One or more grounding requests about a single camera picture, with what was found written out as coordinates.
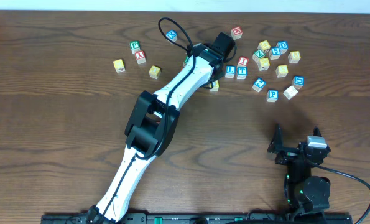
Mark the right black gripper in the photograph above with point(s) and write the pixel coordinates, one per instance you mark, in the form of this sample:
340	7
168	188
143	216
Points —
292	154

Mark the blue P block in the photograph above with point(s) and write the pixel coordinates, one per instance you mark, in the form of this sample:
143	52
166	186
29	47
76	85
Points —
272	96

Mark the yellow S block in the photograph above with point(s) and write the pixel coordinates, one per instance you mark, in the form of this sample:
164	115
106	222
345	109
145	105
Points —
281	71

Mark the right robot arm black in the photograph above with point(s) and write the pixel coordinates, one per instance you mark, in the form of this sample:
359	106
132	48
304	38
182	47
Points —
304	192

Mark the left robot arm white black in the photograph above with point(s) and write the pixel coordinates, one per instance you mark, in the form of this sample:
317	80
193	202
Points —
153	121

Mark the plain wood block red 3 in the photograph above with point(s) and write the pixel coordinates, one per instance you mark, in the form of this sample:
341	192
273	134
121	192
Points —
290	92

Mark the blue D block lower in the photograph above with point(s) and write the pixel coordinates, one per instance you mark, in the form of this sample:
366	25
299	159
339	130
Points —
298	82

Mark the blue d block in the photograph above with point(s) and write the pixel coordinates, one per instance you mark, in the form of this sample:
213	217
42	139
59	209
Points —
282	46
298	82

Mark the blue 2 block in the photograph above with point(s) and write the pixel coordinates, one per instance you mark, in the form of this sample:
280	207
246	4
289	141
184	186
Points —
258	85

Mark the yellow block hammer picture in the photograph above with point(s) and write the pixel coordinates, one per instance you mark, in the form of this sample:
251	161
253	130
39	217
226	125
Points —
263	64

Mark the yellow 8 block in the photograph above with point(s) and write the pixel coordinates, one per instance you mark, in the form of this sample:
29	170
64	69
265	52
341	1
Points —
294	57

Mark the blue T block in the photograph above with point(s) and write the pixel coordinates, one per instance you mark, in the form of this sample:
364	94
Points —
241	73

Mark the blue 5 block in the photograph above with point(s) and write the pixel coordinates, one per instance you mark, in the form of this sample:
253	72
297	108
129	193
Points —
274	53

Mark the green Z block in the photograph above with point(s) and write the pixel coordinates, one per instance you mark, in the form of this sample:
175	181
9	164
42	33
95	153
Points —
257	55

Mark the blue D block upper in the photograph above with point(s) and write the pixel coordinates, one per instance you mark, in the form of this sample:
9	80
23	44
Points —
282	46

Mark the red I block lower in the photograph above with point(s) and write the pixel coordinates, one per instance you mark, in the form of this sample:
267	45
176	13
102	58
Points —
243	62

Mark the blue L block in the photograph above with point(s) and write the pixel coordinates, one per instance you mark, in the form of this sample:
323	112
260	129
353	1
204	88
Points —
230	71

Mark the yellow O block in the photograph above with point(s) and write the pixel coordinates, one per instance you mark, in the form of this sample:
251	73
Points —
214	86

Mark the yellow block top cluster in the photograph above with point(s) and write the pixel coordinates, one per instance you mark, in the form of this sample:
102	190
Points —
264	46

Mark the red H block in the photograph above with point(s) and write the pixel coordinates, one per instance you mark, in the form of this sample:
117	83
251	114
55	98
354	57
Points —
236	33

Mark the green B block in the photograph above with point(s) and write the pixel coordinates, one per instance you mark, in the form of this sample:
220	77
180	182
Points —
185	61

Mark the yellow block lower middle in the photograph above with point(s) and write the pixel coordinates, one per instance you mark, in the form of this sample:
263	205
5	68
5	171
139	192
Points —
155	72

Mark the blue X block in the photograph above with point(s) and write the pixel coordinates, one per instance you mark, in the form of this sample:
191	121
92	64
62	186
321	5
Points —
172	35

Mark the red Y block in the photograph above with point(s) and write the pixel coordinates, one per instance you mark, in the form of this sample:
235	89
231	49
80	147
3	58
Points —
140	57

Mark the green F block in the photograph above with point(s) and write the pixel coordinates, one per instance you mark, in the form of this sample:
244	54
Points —
135	46

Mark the yellow block left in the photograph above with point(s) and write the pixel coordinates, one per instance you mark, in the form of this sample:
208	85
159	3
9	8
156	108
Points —
119	66

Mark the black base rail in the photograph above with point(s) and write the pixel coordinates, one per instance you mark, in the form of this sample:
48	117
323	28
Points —
142	218

